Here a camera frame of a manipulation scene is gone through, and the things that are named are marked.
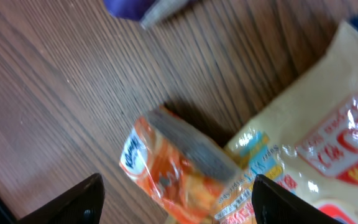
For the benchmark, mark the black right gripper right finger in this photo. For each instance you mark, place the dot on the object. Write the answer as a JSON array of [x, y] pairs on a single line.
[[273, 204]]

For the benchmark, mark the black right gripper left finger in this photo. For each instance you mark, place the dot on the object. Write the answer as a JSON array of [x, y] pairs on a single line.
[[81, 204]]

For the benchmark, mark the yellow blue snack bag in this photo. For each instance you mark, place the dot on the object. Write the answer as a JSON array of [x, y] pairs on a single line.
[[305, 140]]

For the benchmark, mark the orange red wipes pack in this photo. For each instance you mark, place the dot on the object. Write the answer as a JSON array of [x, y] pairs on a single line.
[[176, 165]]

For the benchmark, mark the pink purple sanitary pad pack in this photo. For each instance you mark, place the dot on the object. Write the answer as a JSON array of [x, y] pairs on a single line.
[[146, 12]]

